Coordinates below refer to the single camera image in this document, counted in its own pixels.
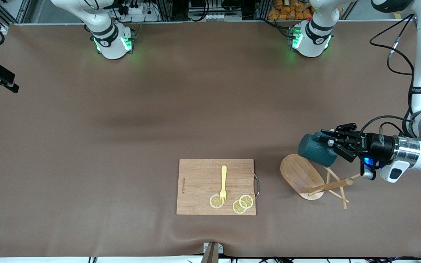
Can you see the white terminal block strip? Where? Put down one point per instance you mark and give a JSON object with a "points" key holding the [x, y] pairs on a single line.
{"points": [[214, 16]]}

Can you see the wooden mug tree rack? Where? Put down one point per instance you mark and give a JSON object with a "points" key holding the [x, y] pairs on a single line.
{"points": [[300, 175]]}

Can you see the orange packaged goods pile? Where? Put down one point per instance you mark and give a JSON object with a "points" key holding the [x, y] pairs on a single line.
{"points": [[287, 12]]}

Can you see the aluminium frame beam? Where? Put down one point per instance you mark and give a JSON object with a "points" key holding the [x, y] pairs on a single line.
{"points": [[13, 14]]}

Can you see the brown table mat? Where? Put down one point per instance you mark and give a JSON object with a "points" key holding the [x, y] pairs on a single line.
{"points": [[122, 128]]}

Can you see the yellow plastic fork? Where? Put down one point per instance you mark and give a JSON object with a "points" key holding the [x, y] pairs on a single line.
{"points": [[224, 177]]}

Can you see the lemon slice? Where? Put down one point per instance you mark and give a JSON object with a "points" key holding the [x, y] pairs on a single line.
{"points": [[246, 201], [214, 201], [236, 209]]}

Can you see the dark teal mug yellow inside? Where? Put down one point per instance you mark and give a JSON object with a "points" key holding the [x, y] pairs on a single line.
{"points": [[314, 151]]}

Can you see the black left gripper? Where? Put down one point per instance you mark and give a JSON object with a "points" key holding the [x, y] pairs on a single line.
{"points": [[378, 145]]}

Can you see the white power strip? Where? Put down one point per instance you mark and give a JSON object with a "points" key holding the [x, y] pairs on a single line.
{"points": [[137, 10]]}

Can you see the metal table edge bracket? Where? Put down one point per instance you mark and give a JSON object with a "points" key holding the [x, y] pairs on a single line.
{"points": [[212, 254]]}

